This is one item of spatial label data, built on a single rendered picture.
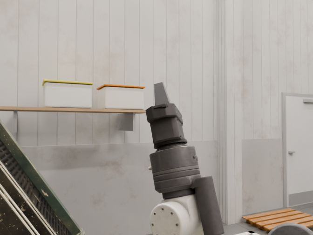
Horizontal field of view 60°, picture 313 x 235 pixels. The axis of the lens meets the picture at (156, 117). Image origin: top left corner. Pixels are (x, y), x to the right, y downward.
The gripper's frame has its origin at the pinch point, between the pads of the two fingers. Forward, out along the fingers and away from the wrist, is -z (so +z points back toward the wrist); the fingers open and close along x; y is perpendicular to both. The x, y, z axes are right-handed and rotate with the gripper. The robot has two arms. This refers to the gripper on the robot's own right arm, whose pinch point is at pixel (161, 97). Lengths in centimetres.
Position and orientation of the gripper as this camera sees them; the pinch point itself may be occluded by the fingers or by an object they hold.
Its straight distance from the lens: 54.8
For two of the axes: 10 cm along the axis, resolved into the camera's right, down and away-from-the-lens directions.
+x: -2.3, -2.0, -9.5
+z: 1.7, 9.5, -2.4
